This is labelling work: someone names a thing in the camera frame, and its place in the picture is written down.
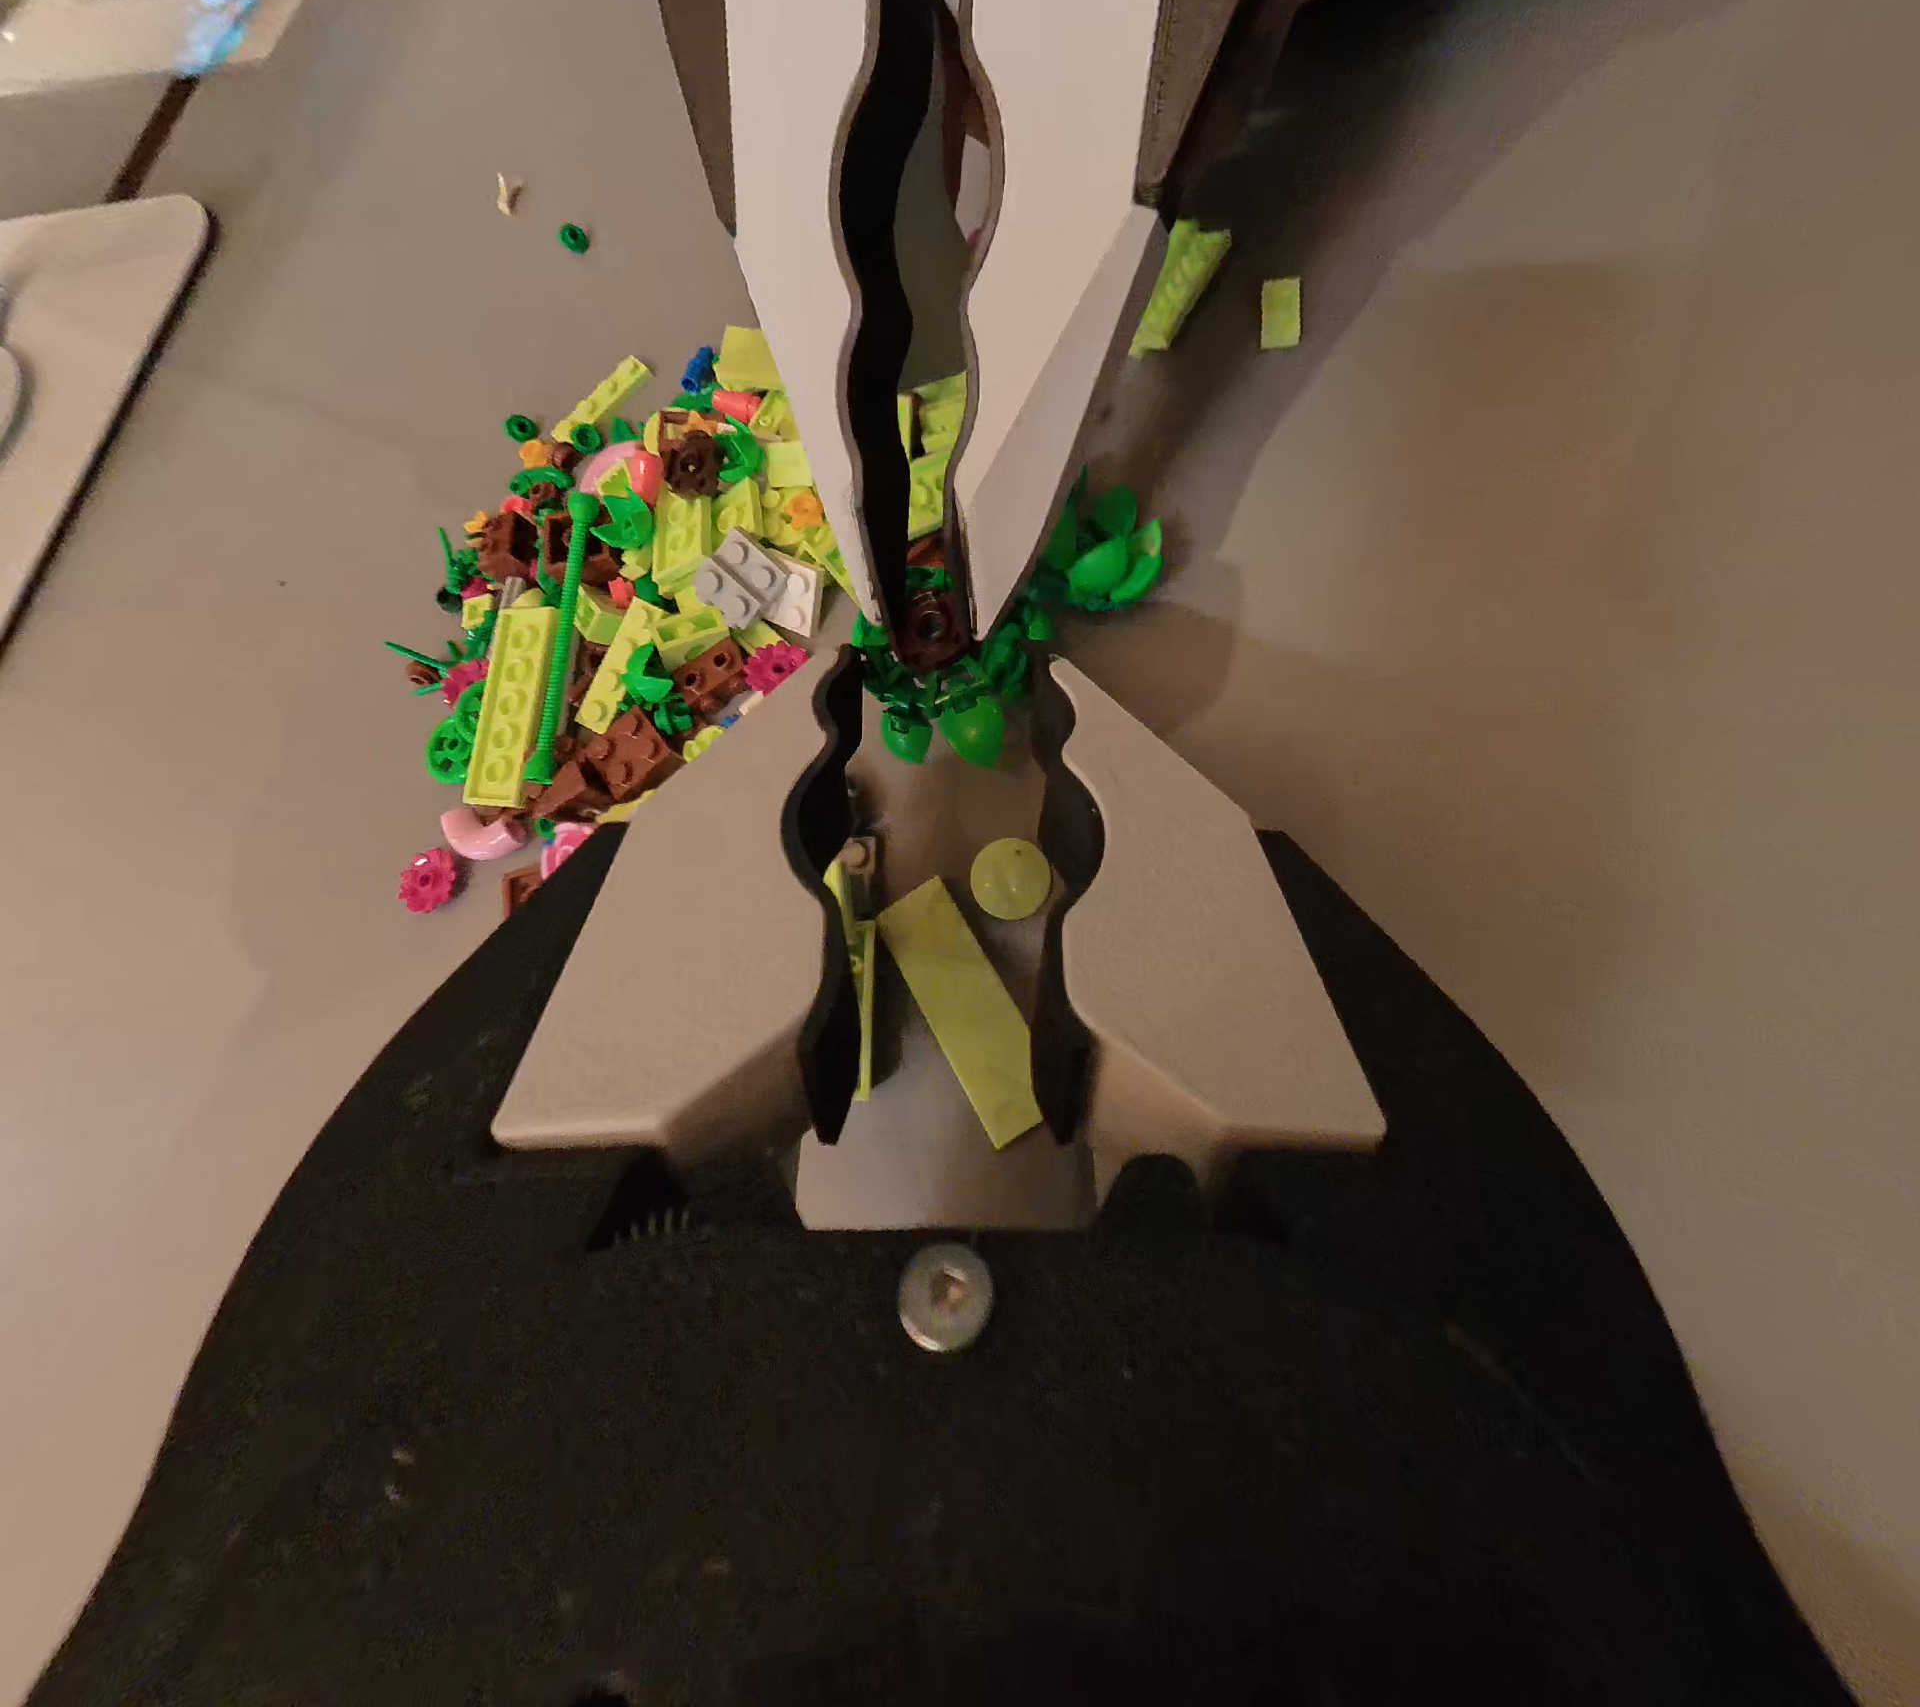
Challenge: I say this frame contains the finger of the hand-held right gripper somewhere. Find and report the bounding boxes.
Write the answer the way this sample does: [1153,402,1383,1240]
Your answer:
[903,0,1194,644]
[720,0,942,666]

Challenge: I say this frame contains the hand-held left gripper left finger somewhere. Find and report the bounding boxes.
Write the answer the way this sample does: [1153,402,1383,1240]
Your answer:
[492,650,868,1154]

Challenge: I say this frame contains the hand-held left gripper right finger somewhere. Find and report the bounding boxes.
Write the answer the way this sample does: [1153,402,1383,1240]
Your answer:
[1032,658,1388,1194]

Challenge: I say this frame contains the green toy stem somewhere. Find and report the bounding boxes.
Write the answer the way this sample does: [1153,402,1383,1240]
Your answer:
[524,492,606,790]

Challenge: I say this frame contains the green leafy brick plant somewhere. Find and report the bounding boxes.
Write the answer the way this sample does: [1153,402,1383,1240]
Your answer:
[852,604,1040,768]

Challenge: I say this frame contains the green leaf cluster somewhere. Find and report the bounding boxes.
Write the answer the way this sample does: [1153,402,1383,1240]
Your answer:
[1042,484,1168,614]

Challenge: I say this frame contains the pile of small toy bricks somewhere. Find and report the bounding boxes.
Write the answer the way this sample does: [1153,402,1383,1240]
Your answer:
[382,324,1051,1152]

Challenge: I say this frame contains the lime ridged toy brick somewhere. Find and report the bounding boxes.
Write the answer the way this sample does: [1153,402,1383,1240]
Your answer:
[1128,220,1236,362]

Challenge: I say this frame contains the narrow lime toy plate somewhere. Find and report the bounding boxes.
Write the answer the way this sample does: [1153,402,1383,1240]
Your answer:
[552,354,658,444]

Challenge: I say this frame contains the long wide lime plate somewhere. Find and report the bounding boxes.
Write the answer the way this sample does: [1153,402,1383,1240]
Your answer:
[462,604,565,810]

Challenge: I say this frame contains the white desk lamp stand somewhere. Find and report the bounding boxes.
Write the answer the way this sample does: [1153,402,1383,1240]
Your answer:
[0,197,214,648]

